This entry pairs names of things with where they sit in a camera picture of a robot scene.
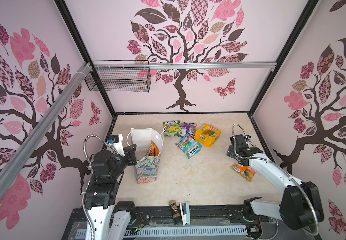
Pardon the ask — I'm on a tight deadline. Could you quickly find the right metal flexible conduit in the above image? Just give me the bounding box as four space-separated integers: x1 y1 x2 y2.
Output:
231 123 320 236

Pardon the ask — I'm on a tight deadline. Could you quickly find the floral paper bag white inside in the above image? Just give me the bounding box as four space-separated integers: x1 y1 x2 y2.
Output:
126 128 164 185

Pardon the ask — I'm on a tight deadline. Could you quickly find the yellow snack pack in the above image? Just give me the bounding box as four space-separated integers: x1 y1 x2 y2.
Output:
194 124 222 148

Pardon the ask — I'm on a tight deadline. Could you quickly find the teal Fox's candy bag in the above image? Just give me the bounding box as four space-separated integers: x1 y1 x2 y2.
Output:
176 134 202 159

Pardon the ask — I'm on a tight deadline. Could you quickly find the aluminium rail wall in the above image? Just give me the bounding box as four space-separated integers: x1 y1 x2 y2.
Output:
0 63 92 199
93 61 277 70

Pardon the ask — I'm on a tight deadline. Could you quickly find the aluminium rail back wall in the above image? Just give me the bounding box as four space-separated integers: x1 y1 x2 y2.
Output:
93 61 277 70

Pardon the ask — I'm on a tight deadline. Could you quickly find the aluminium rail left wall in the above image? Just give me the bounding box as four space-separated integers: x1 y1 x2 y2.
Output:
0 63 92 199

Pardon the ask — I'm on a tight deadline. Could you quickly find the small orange snack packet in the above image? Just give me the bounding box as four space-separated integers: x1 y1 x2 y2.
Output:
231 162 256 182

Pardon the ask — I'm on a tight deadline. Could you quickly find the orange corn chips bag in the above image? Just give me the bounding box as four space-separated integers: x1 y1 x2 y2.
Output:
152 141 160 157

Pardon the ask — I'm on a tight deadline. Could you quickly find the purple candy bag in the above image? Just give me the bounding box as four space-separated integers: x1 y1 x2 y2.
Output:
179 123 197 138

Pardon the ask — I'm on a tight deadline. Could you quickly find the metal flexible conduit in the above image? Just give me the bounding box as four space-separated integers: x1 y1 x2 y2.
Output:
81 134 110 240
231 123 320 236

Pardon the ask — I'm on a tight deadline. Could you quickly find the green yellow candy bag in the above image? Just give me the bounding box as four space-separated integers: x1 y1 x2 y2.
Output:
163 120 183 137

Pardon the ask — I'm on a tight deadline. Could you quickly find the Fox's fruits oval candy bag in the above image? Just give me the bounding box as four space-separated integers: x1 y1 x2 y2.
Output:
146 141 156 157

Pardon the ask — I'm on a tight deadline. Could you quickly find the black wire basket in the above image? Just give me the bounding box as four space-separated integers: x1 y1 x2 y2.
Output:
85 60 151 93

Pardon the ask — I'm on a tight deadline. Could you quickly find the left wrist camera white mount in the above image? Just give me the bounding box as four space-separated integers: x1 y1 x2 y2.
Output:
106 134 125 157

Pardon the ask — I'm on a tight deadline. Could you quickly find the white slotted cable duct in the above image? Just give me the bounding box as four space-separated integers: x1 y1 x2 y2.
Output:
76 225 249 240

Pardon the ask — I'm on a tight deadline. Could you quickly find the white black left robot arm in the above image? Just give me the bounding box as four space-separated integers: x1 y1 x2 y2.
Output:
82 144 136 240

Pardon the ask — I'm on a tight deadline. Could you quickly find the small dark spice jar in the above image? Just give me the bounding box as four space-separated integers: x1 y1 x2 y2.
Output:
168 200 182 225

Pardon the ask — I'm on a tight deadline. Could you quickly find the left metal flexible conduit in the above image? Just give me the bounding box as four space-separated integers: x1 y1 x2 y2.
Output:
81 134 110 240

